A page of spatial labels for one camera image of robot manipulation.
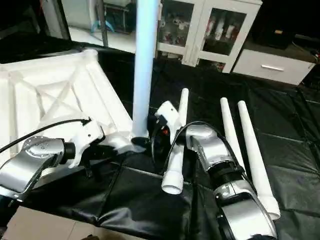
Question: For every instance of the black case with yellow label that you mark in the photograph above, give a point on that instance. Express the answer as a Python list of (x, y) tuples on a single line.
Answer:
[(277, 30)]

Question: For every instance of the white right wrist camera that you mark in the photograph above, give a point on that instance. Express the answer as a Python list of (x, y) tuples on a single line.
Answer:
[(167, 115)]

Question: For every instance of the white glass door cabinet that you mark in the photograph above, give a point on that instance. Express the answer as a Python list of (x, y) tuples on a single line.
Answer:
[(217, 30)]

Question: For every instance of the white plastic table top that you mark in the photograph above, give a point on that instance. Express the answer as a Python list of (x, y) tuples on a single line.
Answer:
[(50, 95)]

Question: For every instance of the white plastic table leg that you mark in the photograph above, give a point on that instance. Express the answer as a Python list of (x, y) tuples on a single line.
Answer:
[(144, 65), (230, 130), (255, 150), (174, 177)]

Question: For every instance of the black table mat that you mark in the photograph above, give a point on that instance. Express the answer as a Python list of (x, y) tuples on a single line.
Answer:
[(135, 205)]

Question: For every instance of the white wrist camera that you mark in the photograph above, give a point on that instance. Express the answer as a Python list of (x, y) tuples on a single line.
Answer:
[(167, 115), (87, 137)]

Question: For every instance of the white drawer unit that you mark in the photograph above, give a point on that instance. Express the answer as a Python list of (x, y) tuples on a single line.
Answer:
[(272, 66)]

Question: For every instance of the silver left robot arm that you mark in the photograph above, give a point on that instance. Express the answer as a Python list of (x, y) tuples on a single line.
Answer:
[(30, 165)]

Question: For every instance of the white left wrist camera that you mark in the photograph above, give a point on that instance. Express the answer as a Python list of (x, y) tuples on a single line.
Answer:
[(87, 137)]

